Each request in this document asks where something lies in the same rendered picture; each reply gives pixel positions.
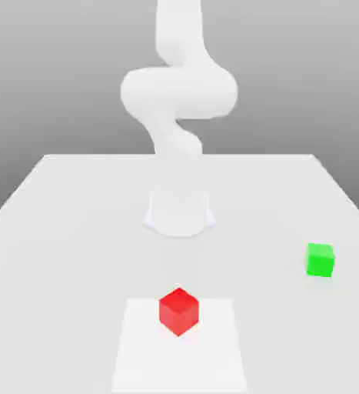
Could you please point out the small red cube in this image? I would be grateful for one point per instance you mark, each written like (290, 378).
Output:
(179, 312)

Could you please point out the small green cube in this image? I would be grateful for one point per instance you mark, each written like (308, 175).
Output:
(320, 260)

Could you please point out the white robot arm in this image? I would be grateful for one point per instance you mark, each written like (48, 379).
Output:
(179, 92)

